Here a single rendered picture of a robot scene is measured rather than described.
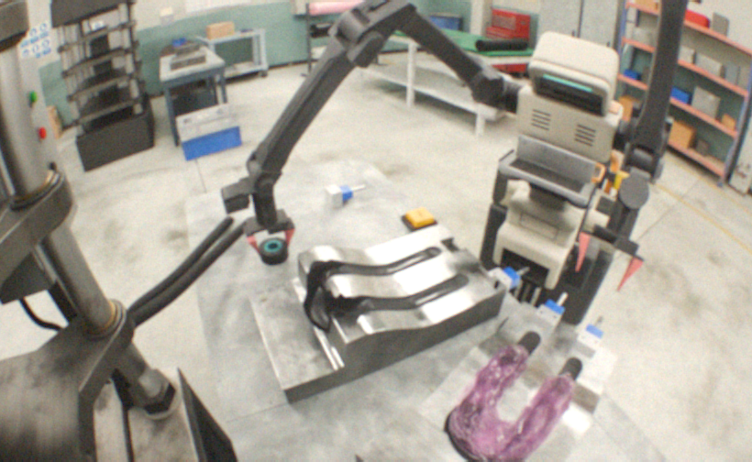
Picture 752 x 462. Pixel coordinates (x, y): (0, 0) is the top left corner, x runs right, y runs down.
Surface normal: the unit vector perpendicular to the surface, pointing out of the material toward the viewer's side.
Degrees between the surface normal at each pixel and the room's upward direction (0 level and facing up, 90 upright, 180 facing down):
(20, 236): 90
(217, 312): 0
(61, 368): 0
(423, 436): 0
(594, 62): 42
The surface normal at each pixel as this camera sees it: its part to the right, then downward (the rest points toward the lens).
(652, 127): -0.65, 0.45
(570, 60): -0.43, -0.29
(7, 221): 0.00, -0.80
